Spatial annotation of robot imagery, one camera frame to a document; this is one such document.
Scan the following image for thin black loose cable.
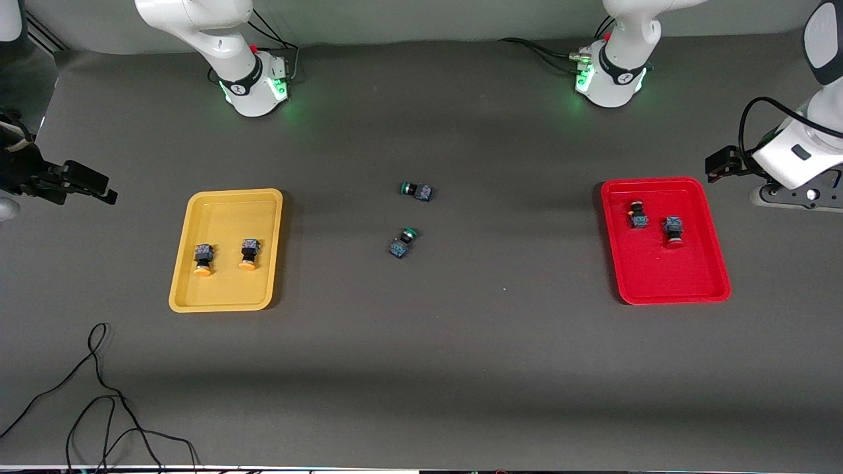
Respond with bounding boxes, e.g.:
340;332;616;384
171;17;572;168
0;323;202;471

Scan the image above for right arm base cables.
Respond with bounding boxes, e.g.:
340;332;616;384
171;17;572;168
240;5;302;83

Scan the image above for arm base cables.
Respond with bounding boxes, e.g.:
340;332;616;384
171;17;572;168
497;14;616;74
240;5;302;83

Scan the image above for aluminium frame rail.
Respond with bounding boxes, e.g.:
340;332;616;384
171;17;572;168
23;13;67;53

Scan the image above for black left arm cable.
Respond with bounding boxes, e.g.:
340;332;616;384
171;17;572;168
739;96;843;173

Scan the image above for yellow plastic tray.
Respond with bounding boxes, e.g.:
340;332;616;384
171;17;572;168
169;188;284;313

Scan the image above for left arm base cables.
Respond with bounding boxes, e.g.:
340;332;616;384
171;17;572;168
497;14;616;74

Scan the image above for red plastic tray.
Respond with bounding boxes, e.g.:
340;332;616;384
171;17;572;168
600;176;732;306

